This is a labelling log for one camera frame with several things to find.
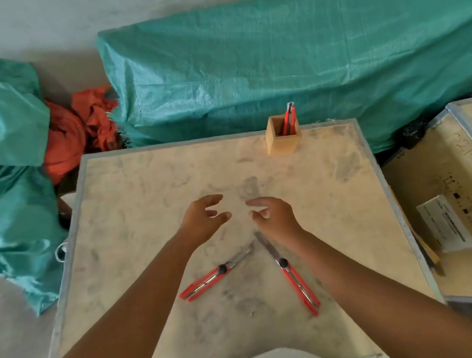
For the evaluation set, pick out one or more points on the person's left hand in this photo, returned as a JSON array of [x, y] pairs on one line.
[[201, 224]]

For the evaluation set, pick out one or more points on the orange cloth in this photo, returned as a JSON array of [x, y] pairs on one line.
[[65, 141]]

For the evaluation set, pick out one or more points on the red utility knife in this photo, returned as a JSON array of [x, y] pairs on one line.
[[299, 285], [205, 282], [289, 121]]

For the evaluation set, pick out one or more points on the person's right hand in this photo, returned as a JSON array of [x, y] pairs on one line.
[[280, 221]]

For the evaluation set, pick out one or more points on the plywood table with metal edge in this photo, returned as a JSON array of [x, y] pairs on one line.
[[132, 202]]

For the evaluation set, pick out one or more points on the large green tarp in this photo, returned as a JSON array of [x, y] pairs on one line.
[[309, 49]]

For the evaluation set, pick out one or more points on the brown cardboard piece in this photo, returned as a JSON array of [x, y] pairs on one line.
[[425, 249]]

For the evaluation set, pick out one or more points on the white paper label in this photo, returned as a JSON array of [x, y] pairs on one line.
[[446, 223]]

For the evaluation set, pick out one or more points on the small wooden box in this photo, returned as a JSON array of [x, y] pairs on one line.
[[279, 145]]

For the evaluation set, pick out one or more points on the person's left forearm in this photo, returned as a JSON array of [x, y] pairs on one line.
[[110, 344]]

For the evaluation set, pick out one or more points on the black plastic bag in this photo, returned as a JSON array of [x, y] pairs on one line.
[[412, 133]]

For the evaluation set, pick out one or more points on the person's right forearm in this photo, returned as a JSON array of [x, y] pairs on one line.
[[394, 303]]

